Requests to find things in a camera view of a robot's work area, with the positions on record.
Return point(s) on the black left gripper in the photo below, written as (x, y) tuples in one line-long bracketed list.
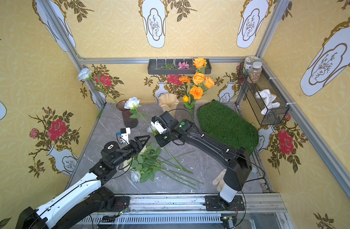
[(133, 145)]

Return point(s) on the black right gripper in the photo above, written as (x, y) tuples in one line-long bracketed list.
[(163, 137)]

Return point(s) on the white rose top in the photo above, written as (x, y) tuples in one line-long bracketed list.
[(152, 130)]

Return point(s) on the white rose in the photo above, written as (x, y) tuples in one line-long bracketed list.
[(133, 104), (152, 130), (135, 175), (100, 81)]

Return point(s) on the yellow orange tulip stem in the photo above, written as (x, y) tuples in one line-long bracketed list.
[(189, 102)]

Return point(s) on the small orange marigold stem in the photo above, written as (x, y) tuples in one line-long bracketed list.
[(196, 93)]

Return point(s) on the orange marigold flower stem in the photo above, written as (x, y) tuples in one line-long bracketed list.
[(185, 85)]

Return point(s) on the orange rose stem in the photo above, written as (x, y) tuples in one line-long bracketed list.
[(200, 65), (206, 84), (198, 78)]

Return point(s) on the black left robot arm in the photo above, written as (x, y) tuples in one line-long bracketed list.
[(86, 196)]

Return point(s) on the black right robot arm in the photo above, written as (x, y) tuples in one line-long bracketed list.
[(236, 161)]

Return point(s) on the dark purple glass vase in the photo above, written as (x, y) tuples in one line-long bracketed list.
[(127, 120)]

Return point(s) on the clear glass vase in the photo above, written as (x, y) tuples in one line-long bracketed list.
[(191, 110)]

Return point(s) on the cream ruffled vase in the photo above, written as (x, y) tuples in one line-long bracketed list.
[(168, 102)]

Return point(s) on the white rose bottom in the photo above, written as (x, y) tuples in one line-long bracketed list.
[(135, 175)]

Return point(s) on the green artificial grass mat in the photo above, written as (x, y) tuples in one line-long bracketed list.
[(226, 126)]

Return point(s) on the pink flower in planter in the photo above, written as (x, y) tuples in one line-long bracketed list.
[(183, 65)]

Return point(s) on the beige work glove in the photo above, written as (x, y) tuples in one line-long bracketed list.
[(219, 181)]

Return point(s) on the white cloth figure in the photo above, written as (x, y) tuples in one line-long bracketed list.
[(268, 99)]

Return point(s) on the jar with white lid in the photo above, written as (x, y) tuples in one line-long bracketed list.
[(254, 72)]

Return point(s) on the glass jar with floral lid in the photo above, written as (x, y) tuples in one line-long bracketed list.
[(249, 62)]

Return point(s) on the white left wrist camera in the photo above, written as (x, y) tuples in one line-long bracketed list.
[(123, 136)]

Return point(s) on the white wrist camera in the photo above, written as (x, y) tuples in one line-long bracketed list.
[(159, 127), (123, 136)]

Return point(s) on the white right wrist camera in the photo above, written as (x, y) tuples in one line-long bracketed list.
[(159, 127)]

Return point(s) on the grey wall planter shelf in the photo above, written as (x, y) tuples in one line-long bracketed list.
[(168, 66)]

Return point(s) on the black wire wall basket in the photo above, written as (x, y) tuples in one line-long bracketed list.
[(274, 116)]

